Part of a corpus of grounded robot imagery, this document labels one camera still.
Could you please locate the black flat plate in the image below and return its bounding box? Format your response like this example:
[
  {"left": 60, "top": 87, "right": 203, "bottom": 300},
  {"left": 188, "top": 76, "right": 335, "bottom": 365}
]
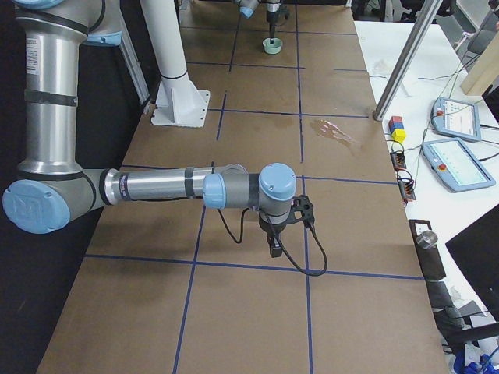
[{"left": 409, "top": 219, "right": 446, "bottom": 281}]

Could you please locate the silver metal cylinder weight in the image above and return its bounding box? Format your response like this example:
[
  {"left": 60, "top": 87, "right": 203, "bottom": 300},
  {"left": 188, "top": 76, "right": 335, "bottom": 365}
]
[{"left": 416, "top": 230, "right": 438, "bottom": 249}]

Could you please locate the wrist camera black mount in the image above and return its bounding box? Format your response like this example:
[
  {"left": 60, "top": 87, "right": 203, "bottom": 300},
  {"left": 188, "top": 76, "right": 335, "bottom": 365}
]
[{"left": 289, "top": 195, "right": 315, "bottom": 230}]

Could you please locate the black camera cable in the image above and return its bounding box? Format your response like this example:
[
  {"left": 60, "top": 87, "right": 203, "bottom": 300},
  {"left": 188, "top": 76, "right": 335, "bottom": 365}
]
[{"left": 214, "top": 206, "right": 328, "bottom": 277}]

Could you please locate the mint green bowl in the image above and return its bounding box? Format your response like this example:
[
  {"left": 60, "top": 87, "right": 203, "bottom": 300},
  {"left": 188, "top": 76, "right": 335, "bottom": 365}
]
[{"left": 262, "top": 37, "right": 283, "bottom": 55}]

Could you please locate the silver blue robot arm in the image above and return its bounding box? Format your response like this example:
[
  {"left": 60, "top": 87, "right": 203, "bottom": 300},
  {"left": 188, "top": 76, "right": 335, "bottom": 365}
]
[
  {"left": 2, "top": 1, "right": 299, "bottom": 257},
  {"left": 233, "top": 0, "right": 281, "bottom": 44}
]

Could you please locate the red cube block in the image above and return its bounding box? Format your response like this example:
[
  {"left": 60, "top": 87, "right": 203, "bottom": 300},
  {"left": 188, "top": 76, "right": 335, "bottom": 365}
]
[{"left": 389, "top": 116, "right": 403, "bottom": 123}]

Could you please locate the black orange connector box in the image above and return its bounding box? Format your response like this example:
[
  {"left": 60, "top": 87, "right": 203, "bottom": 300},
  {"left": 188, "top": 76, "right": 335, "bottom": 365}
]
[
  {"left": 397, "top": 177, "right": 416, "bottom": 203},
  {"left": 390, "top": 151, "right": 406, "bottom": 171}
]

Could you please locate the blue cube block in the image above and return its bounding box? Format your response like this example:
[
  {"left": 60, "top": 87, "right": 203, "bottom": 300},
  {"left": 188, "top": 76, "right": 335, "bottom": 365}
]
[{"left": 388, "top": 122, "right": 405, "bottom": 133}]

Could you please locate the lower teach pendant tablet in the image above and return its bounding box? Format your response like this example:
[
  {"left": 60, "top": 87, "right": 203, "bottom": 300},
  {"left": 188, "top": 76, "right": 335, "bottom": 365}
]
[{"left": 422, "top": 138, "right": 496, "bottom": 192}]

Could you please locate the teach pendant tablet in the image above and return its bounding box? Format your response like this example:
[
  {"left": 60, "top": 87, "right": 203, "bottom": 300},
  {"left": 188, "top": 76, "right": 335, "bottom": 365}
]
[
  {"left": 430, "top": 97, "right": 482, "bottom": 142},
  {"left": 422, "top": 138, "right": 496, "bottom": 192}
]

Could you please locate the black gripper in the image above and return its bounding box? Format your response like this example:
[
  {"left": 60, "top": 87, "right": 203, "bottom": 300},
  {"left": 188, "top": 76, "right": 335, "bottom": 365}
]
[
  {"left": 266, "top": 2, "right": 280, "bottom": 44},
  {"left": 259, "top": 213, "right": 286, "bottom": 258}
]

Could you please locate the lower black orange connector box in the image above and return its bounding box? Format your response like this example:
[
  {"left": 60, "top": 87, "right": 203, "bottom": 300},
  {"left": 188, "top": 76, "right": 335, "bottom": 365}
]
[{"left": 397, "top": 177, "right": 416, "bottom": 203}]

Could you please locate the aluminium frame post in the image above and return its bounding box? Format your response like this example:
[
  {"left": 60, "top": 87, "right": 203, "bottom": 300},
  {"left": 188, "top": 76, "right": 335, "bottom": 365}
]
[{"left": 373, "top": 0, "right": 442, "bottom": 122}]

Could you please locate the yellow cube block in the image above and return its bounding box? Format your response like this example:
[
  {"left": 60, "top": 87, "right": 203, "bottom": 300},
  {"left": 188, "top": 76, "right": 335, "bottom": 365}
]
[{"left": 391, "top": 129, "right": 406, "bottom": 143}]

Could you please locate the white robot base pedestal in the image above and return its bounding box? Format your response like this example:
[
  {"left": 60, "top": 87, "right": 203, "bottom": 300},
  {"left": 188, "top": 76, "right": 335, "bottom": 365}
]
[{"left": 140, "top": 0, "right": 211, "bottom": 128}]

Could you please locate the upper black orange connector box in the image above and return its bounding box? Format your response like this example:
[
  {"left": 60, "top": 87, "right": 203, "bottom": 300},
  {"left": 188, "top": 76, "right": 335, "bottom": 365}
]
[{"left": 390, "top": 151, "right": 406, "bottom": 171}]

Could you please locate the wooden board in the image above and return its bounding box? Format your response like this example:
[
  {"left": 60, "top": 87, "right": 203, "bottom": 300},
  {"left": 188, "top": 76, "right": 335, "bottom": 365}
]
[{"left": 461, "top": 23, "right": 499, "bottom": 96}]

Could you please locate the upper teach pendant tablet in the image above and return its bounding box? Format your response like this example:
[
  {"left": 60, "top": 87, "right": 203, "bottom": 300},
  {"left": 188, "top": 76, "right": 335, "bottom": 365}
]
[{"left": 430, "top": 97, "right": 482, "bottom": 142}]

